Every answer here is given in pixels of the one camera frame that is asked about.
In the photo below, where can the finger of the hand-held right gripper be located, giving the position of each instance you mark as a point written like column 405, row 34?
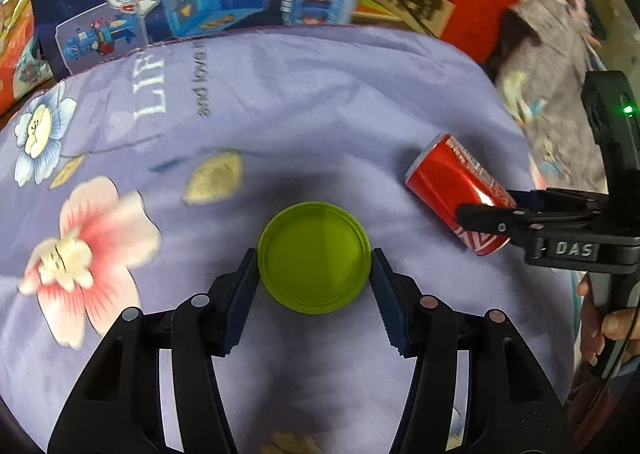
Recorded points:
column 560, row 199
column 495, row 221

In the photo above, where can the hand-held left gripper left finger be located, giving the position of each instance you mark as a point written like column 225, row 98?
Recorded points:
column 240, row 299

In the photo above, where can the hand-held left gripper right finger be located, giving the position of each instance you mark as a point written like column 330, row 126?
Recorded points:
column 390, row 304

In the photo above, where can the red soda can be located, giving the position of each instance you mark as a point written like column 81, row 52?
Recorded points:
column 445, row 173

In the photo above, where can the green round lid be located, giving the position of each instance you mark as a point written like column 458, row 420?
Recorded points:
column 315, row 254

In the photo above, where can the person's right hand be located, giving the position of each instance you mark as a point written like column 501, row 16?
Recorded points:
column 620, row 321

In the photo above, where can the purple printed shirt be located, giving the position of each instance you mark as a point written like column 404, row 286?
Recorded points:
column 550, row 58

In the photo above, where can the purple floral tablecloth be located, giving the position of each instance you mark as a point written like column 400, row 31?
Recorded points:
column 325, row 108

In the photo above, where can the yellow booklet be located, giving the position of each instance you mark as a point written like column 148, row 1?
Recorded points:
column 370, row 8

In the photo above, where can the cartoon dog printed bag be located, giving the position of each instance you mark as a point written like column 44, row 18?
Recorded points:
column 15, row 48

